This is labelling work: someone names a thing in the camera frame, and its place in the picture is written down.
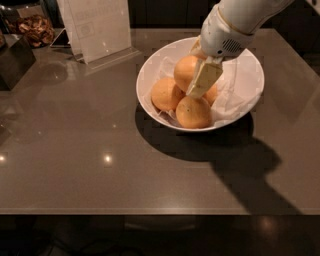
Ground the clear acrylic sign holder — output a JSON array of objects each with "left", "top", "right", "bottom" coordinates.
[{"left": 57, "top": 0, "right": 139, "bottom": 69}]

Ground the jar of dried snacks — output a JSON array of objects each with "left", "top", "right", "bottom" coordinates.
[{"left": 0, "top": 0, "right": 55, "bottom": 48}]

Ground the white ceramic bowl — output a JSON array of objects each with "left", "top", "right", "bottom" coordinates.
[{"left": 135, "top": 35, "right": 266, "bottom": 133}]

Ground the white paper liner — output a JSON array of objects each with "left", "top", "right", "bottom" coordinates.
[{"left": 143, "top": 49, "right": 263, "bottom": 128}]

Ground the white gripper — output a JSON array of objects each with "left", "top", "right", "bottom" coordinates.
[{"left": 186, "top": 4, "right": 254, "bottom": 98}]

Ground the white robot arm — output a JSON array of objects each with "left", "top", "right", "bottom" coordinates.
[{"left": 187, "top": 0, "right": 294, "bottom": 98}]

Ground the dark box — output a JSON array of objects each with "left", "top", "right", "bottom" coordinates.
[{"left": 0, "top": 34, "right": 36, "bottom": 91}]

